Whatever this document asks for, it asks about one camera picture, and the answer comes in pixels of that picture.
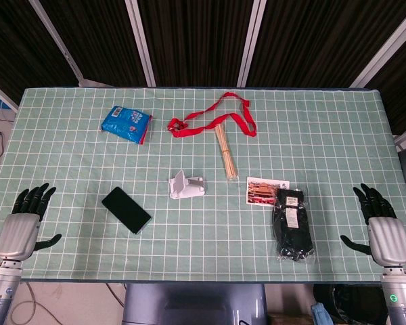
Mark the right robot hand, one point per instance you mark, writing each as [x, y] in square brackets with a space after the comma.
[389, 240]

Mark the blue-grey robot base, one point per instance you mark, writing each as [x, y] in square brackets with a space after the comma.
[193, 304]

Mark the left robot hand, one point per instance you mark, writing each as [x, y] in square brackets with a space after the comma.
[17, 237]

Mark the black gloves in plastic bag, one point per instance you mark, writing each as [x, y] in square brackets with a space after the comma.
[292, 227]

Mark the palace picture postcard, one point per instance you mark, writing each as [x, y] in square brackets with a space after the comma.
[260, 191]

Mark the black bag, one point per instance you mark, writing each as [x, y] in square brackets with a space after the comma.
[355, 304]

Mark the blue cloth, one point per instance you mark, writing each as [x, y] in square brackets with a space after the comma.
[321, 315]

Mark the white folding phone stand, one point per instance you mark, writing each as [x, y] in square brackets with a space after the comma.
[186, 193]

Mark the green checked tablecloth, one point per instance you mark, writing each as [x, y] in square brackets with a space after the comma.
[203, 237]

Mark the black smartphone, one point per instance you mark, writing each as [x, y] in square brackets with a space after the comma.
[126, 210]

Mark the bundle of wooden sticks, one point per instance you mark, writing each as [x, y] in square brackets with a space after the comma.
[227, 159]

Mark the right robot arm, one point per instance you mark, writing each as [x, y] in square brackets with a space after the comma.
[399, 301]

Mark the brown cardboard box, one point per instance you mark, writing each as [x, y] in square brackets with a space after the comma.
[291, 320]

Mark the blue snack packet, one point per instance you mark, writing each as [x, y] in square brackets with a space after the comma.
[125, 123]

